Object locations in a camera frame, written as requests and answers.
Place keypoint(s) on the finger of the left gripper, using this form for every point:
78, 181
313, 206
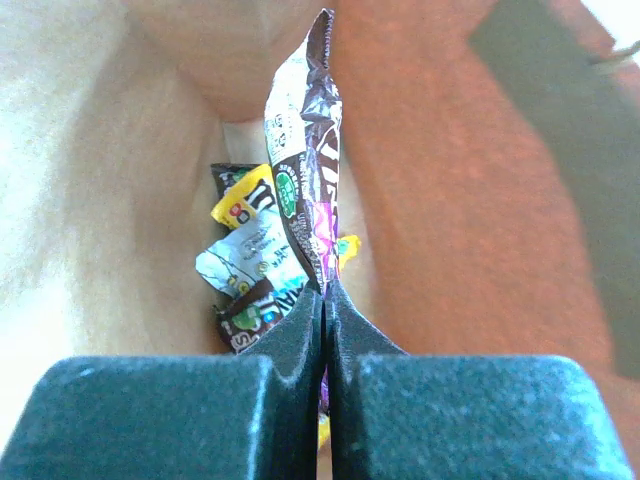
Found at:
591, 127

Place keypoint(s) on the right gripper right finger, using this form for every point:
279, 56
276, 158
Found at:
401, 416

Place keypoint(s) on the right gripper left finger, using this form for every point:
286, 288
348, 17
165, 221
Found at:
246, 416

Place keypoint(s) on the white silver snack packet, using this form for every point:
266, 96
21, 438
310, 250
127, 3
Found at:
257, 250

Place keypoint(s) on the purple brown M&M's packet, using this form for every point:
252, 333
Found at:
302, 123

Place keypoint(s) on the red brown paper bag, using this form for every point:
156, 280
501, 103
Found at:
113, 111

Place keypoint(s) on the yellow M&M's packet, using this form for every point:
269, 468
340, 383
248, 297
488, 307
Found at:
245, 191

